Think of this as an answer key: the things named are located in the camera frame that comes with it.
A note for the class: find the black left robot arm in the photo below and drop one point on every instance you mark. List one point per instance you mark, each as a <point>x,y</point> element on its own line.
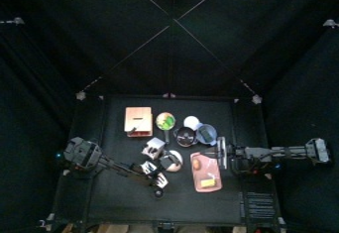
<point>88,154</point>

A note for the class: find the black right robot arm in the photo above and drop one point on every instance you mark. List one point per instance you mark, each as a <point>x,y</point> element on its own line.
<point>282,151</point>

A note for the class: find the white round bowl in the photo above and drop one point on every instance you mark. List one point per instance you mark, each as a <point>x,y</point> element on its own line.
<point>179,153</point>

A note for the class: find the pink rectangular tray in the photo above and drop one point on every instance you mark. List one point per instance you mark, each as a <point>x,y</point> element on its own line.
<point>207,167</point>

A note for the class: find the orange-brown oval toy food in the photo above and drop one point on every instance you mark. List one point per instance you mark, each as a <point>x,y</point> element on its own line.
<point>196,164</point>

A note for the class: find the dark green toy block strip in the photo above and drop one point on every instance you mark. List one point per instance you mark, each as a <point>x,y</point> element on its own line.
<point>205,134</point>

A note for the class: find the yellow toy food block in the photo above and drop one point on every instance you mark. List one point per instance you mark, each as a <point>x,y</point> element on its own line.
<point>208,183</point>

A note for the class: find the green toy cylinder vegetable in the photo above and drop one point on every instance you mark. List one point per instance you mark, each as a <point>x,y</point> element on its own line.
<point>169,122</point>

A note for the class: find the yellow toy corn piece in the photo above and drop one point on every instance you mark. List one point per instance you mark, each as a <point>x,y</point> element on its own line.
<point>159,121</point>

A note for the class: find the silver frame corner clamp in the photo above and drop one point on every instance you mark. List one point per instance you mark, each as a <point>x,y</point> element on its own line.
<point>168,95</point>
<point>256,99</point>
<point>16,21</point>
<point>330,23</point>
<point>80,95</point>

